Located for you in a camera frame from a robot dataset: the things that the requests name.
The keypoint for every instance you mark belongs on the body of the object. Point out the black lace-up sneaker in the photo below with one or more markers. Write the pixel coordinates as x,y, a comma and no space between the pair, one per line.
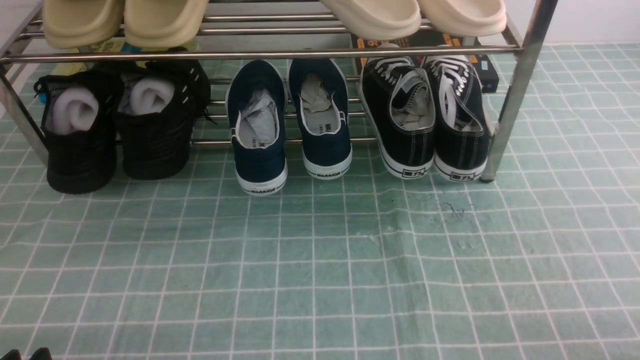
462,135
399,103

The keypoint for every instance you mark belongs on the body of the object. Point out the silver metal shoe rack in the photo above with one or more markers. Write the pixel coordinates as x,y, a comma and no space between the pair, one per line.
526,51

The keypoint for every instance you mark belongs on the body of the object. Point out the yellow book behind rack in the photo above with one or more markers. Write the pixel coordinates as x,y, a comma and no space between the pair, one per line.
110,46

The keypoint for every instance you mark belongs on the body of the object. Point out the navy canvas shoe right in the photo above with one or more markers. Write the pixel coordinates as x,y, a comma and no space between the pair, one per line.
319,93

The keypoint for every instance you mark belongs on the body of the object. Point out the navy canvas shoe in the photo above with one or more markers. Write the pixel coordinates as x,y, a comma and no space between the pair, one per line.
319,93
255,105

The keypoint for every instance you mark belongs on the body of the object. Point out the navy canvas shoe left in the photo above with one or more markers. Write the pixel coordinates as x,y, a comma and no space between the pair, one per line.
255,105

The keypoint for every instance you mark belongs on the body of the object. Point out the cream slipper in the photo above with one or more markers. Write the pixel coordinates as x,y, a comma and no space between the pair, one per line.
379,20
466,18

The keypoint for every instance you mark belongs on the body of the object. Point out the black mesh sneaker right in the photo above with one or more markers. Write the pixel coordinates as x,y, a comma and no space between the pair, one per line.
157,113

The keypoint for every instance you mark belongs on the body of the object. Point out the black mesh sneaker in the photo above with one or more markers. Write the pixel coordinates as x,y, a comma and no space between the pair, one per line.
157,113
79,129

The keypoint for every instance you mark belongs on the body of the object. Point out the black box orange print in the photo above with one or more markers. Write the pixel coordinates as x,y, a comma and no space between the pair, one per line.
487,73

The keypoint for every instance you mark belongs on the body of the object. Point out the cream slipper far right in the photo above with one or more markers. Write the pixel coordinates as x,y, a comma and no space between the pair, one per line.
466,18

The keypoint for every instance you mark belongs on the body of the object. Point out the beige slipper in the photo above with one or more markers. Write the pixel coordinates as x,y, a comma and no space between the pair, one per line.
70,24
162,23

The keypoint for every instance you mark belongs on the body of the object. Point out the green checked tablecloth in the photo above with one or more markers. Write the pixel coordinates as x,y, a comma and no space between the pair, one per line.
541,264

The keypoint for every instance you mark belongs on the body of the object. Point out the black mesh sneaker left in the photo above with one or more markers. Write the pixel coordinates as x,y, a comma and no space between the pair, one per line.
79,129

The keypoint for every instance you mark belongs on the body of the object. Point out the beige slipper far left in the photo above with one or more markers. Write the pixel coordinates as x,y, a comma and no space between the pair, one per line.
70,24

